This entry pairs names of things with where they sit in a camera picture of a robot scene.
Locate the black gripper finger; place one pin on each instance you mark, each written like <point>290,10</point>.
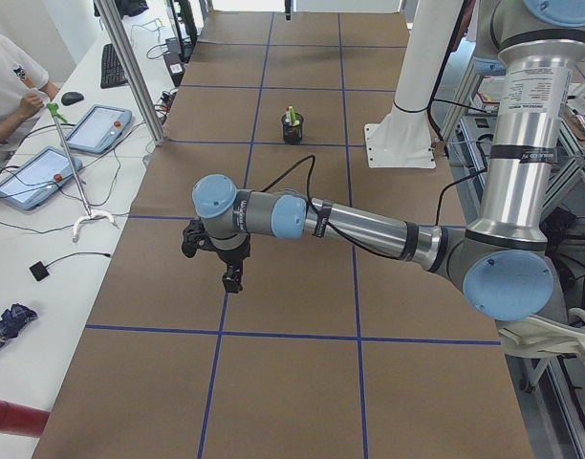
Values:
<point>229,283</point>
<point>237,281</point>

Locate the aluminium frame post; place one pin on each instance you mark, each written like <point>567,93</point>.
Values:
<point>113,25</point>

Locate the green handled reacher grabber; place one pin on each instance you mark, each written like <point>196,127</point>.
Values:
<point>89,213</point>

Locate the person in white shirt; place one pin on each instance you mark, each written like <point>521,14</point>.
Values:
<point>25,90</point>

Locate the teach pendant tablet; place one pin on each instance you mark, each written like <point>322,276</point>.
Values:
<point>37,180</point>
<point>98,129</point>

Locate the black mesh pen holder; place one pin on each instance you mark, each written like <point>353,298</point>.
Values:
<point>291,134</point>

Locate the black keyboard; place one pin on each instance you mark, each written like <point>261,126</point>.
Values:
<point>111,71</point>

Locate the small black square device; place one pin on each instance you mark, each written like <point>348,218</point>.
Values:
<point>39,271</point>

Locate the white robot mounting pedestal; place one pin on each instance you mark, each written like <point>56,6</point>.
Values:
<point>402,139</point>

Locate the folded blue umbrella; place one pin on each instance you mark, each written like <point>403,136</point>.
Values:
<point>13,320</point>

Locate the red cylinder bottle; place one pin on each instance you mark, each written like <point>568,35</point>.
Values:
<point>22,420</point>

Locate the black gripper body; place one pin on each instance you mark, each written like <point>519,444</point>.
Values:
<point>288,10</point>
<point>230,258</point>

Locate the near teach pendant tablet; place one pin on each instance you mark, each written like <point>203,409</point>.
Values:
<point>37,180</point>

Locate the far teach pendant tablet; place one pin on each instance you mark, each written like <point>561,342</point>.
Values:
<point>98,129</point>

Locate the grey office chair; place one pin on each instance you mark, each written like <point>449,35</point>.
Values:
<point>543,339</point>

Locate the black computer mouse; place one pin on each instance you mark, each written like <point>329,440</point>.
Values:
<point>70,98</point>

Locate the red white marker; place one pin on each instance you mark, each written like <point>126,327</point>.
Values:
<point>289,115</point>

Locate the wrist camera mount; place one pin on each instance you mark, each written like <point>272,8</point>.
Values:
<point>194,237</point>

